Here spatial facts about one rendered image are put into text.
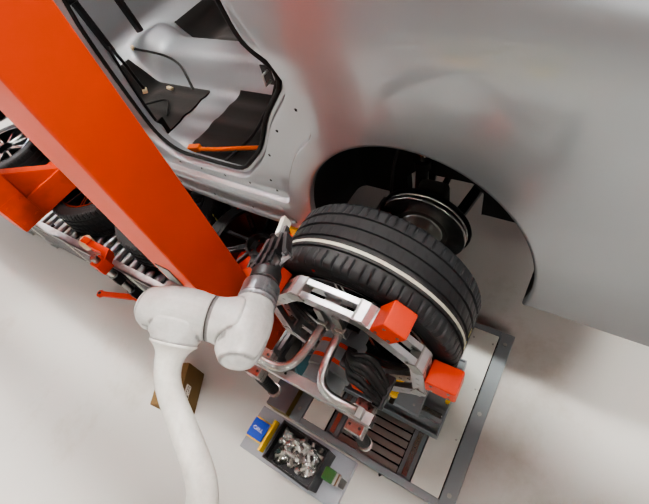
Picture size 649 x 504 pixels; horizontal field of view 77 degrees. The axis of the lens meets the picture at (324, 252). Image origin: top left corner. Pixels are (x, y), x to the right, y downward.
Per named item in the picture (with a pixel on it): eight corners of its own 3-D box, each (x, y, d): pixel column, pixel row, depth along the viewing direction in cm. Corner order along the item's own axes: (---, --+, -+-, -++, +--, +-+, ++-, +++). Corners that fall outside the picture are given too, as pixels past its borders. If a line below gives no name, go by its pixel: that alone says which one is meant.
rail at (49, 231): (290, 351, 207) (277, 333, 190) (280, 367, 203) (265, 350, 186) (38, 221, 320) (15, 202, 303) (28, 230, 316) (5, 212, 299)
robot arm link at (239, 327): (279, 295, 89) (220, 282, 89) (259, 358, 78) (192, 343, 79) (277, 322, 97) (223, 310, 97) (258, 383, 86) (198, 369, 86)
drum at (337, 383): (374, 346, 134) (368, 328, 123) (343, 406, 125) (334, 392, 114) (338, 330, 140) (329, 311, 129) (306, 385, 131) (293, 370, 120)
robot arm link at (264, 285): (283, 311, 93) (289, 290, 97) (257, 286, 88) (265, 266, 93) (254, 319, 98) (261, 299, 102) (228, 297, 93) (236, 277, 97)
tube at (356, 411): (394, 354, 110) (390, 338, 102) (361, 421, 102) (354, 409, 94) (338, 329, 118) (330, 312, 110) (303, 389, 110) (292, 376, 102)
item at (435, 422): (466, 367, 191) (467, 359, 184) (436, 440, 177) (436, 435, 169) (371, 326, 214) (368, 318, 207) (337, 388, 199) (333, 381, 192)
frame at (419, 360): (434, 394, 140) (431, 325, 98) (426, 412, 138) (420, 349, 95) (305, 332, 165) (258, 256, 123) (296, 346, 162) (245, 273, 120)
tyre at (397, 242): (430, 337, 170) (530, 290, 110) (406, 388, 160) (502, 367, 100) (295, 254, 174) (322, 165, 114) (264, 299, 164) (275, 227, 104)
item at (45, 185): (105, 160, 284) (70, 119, 257) (47, 214, 263) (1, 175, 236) (91, 155, 292) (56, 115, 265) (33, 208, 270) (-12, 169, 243)
